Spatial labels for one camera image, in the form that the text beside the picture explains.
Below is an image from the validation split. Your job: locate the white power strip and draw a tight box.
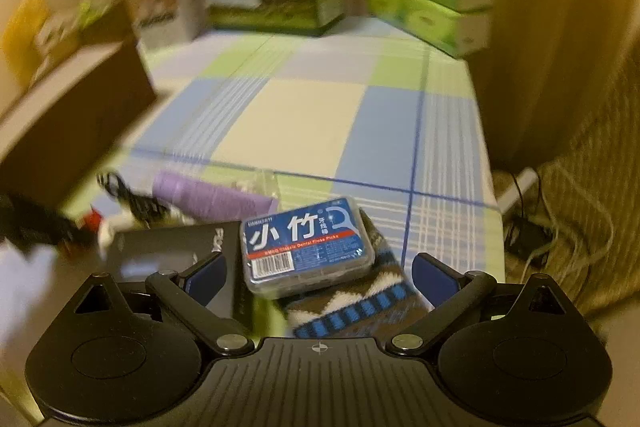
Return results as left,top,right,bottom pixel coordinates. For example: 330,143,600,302
495,167,541,212

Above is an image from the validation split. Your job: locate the black flat box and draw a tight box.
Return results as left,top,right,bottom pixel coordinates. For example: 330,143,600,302
102,221,251,323

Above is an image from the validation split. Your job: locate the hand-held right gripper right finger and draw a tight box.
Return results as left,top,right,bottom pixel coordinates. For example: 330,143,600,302
385,252,563,353

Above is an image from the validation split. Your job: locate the yellow plastic bag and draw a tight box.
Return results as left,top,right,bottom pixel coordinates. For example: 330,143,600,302
2,0,51,72

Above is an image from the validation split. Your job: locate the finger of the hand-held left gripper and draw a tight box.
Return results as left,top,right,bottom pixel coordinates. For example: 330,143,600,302
0,192,88,253

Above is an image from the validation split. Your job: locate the blue dental floss box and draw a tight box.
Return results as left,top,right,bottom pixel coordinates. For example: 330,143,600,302
240,196,375,298

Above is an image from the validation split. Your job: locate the white carved rack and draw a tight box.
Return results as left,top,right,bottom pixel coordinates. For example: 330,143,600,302
32,4,101,58

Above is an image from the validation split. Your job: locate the patterned knit sock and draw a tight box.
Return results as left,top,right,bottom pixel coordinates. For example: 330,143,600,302
275,209,436,340

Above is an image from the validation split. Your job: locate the brown cardboard box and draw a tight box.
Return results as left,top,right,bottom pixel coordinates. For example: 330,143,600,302
0,0,158,208

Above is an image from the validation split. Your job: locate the black cable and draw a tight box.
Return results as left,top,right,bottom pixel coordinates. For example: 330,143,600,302
95,172,171,228

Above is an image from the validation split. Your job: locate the white cable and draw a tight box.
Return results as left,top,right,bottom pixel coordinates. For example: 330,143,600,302
530,147,626,283

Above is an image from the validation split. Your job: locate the red white small packet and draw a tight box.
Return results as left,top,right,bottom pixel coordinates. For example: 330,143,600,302
82,207,118,253

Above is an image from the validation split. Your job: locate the cotton swabs bag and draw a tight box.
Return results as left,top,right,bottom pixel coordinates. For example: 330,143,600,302
220,169,281,208

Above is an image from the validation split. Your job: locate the checkered tablecloth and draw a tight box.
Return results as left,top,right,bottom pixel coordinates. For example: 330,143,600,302
50,27,503,343

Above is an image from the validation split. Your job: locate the purple cosmetic tube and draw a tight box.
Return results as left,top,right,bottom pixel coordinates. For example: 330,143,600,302
151,171,278,220

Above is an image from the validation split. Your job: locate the black power adapter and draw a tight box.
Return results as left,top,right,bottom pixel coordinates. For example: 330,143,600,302
505,214,551,258

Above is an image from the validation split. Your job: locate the beige woven cloth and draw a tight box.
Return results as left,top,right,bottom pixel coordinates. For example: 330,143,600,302
500,102,640,318

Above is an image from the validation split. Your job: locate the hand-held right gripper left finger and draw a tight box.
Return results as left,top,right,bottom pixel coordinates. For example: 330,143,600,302
74,253,256,354

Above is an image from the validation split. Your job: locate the white cardboard box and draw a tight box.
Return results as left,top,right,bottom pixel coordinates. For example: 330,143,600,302
122,0,201,42

